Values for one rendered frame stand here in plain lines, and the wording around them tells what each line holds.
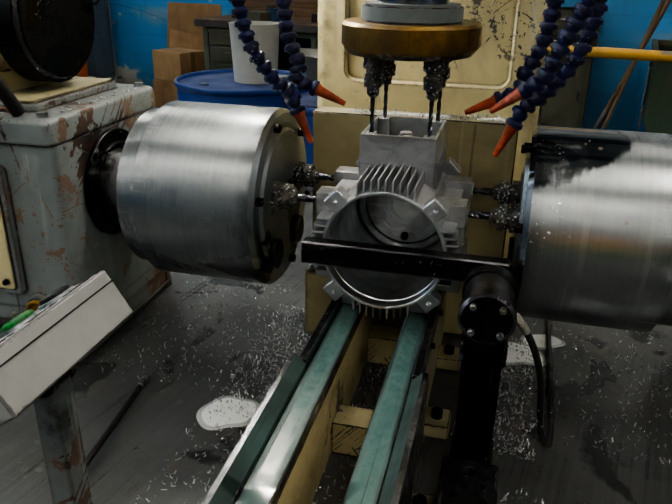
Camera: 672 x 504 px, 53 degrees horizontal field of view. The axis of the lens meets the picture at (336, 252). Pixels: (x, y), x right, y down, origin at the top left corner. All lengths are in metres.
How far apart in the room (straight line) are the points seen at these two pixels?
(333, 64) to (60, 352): 0.70
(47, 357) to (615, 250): 0.59
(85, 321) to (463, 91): 0.71
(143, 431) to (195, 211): 0.29
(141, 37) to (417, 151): 7.02
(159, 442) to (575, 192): 0.58
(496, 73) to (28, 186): 0.70
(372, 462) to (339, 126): 0.54
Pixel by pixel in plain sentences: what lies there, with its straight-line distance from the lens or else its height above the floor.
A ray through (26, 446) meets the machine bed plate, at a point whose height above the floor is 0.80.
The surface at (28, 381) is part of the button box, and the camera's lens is 0.58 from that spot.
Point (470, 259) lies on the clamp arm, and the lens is 0.82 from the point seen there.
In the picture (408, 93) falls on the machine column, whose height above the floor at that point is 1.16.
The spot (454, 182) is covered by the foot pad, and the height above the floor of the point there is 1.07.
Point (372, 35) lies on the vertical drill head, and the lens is 0.85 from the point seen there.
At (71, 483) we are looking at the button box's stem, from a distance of 0.69.
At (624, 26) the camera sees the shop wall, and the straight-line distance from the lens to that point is 5.96.
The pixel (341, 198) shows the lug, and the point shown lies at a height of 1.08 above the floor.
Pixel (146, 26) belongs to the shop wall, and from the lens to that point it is 7.76.
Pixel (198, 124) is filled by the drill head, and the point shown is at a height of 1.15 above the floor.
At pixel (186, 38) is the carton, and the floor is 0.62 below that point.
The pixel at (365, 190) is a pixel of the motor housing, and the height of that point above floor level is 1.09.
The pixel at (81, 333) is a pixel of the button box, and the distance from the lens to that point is 0.62.
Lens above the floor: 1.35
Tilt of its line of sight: 23 degrees down
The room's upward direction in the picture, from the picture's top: 1 degrees clockwise
